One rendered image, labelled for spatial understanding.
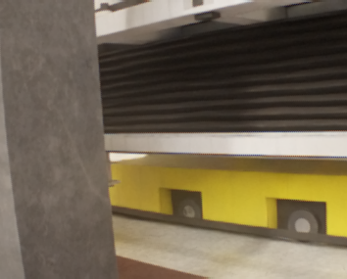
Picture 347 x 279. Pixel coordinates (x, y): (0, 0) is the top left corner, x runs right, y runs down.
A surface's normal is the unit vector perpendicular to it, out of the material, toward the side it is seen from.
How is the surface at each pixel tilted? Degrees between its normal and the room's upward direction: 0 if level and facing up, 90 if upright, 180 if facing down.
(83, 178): 90
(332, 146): 90
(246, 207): 90
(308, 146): 90
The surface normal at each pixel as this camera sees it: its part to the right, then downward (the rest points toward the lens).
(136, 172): -0.65, 0.11
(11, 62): 0.84, -0.02
